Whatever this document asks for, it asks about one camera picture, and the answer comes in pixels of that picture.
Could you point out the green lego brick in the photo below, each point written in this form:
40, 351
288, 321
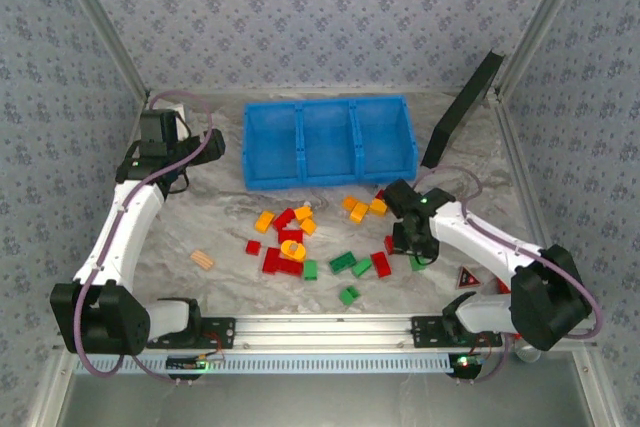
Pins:
417, 266
350, 295
310, 270
343, 262
361, 267

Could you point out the small red lego brick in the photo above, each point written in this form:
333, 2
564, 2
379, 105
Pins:
253, 247

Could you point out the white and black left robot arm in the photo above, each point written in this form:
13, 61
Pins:
120, 237

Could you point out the red triangle sign toy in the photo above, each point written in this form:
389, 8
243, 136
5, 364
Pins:
467, 281

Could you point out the blue three-compartment bin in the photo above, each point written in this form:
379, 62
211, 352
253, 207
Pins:
272, 122

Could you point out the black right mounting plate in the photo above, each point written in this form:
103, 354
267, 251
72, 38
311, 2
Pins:
425, 329

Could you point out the black mounting plate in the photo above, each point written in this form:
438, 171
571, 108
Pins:
425, 329
220, 332

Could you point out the black angled bar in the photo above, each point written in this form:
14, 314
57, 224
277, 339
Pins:
460, 112

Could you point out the ridged wooden block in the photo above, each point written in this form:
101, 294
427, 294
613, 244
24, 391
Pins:
202, 260

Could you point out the right circuit board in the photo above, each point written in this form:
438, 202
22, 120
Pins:
465, 366

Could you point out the circuit board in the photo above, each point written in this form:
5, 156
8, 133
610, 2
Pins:
465, 366
190, 363

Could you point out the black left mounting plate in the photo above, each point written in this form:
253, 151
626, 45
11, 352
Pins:
220, 332

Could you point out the left circuit board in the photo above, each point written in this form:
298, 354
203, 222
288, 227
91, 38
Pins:
190, 363

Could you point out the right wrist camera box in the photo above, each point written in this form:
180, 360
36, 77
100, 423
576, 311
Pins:
402, 199

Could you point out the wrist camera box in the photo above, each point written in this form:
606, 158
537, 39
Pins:
402, 199
157, 127

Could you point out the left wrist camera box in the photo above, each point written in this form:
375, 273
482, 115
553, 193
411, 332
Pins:
157, 127

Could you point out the aluminium side rail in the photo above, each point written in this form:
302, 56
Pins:
529, 197
47, 397

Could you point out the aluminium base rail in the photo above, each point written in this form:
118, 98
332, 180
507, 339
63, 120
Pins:
325, 332

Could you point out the aluminium back rail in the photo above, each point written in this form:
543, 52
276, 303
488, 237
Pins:
325, 91

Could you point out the aluminium frame post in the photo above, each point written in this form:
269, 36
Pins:
541, 22
105, 22

